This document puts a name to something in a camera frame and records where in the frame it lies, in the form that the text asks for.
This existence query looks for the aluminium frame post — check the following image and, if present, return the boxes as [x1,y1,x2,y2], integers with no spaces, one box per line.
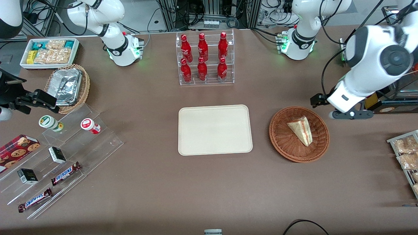
[158,0,179,32]
[248,0,262,30]

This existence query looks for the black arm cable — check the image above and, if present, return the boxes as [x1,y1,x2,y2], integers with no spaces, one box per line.
[22,3,90,37]
[321,29,358,97]

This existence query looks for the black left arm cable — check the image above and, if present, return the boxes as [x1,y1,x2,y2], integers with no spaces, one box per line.
[321,29,358,97]

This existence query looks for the clear acrylic bottle rack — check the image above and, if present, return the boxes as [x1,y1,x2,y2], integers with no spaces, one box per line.
[175,29,235,86]

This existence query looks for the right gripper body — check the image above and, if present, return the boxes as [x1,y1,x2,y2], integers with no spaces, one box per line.
[0,86,19,121]

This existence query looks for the stack of foil trays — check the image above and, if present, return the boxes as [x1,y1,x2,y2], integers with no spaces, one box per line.
[52,68,83,106]

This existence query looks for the red cookie box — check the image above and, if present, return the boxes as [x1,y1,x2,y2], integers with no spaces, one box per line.
[0,134,41,174]

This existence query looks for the clear acrylic stepped shelf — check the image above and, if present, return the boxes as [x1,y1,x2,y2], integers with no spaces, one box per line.
[0,104,124,220]

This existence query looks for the round brown wicker basket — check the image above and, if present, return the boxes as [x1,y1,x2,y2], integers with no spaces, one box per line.
[269,106,330,163]

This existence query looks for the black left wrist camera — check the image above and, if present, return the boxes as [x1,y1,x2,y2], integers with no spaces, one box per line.
[310,94,331,109]

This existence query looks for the red lid white cup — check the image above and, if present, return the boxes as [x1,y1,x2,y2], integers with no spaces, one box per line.
[80,118,101,135]

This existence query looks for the white snack bin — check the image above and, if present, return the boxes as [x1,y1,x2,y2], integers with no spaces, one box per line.
[20,38,80,70]

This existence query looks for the black looped table cable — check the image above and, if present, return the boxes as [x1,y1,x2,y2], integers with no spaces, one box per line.
[282,219,330,235]

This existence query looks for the long white power strip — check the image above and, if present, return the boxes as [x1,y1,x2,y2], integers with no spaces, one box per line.
[259,7,295,26]

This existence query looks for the large clear cracker pack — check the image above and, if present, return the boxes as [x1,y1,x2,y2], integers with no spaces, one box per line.
[34,49,72,65]

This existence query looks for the red cola bottle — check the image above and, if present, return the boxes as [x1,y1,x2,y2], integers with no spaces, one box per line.
[180,58,193,83]
[198,33,209,62]
[218,32,229,60]
[197,56,208,82]
[180,34,193,63]
[217,57,228,82]

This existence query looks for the green lid white cup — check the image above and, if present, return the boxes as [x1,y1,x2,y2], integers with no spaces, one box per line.
[39,115,64,133]

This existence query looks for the beige plastic tray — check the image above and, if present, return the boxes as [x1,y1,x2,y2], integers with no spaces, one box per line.
[178,104,253,156]

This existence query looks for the small black box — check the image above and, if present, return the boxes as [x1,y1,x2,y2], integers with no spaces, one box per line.
[48,146,67,164]
[17,168,39,185]

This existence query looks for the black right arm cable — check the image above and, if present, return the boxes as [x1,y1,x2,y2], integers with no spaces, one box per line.
[22,3,90,37]

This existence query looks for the Snickers bar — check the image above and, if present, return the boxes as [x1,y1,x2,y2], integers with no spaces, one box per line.
[51,161,82,186]
[18,188,53,213]

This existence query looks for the light wicker basket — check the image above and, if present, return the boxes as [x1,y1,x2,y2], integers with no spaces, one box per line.
[44,64,90,114]

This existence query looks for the small clear cracker pack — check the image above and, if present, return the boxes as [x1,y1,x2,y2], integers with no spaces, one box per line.
[45,39,66,50]

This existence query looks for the tray of packaged pastries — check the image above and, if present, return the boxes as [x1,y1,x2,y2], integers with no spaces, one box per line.
[387,130,418,200]

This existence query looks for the triangle sandwich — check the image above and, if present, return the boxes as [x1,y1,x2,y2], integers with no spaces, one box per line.
[287,116,313,147]

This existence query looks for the black food warmer machine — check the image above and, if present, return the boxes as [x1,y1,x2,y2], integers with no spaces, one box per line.
[339,5,418,115]

